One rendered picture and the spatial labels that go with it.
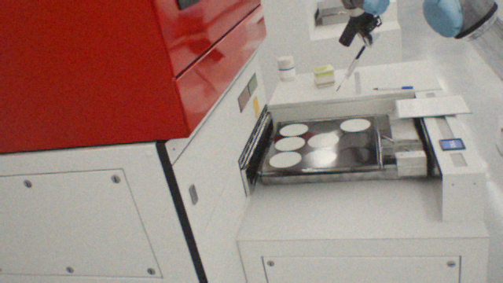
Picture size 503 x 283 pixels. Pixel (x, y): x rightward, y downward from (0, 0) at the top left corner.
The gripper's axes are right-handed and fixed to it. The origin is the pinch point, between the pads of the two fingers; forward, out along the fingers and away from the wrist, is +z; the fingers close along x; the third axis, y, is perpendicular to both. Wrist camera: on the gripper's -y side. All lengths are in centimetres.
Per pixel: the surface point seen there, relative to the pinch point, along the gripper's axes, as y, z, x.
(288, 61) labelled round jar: -26.0, -3.8, 20.7
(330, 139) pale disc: -37.3, -14.5, -29.4
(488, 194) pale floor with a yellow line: 12, 129, -37
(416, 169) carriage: -26, -16, -58
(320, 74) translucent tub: -21.6, -5.8, 1.7
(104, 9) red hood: -53, -101, -36
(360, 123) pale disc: -25.4, -5.6, -26.9
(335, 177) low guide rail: -45, -17, -42
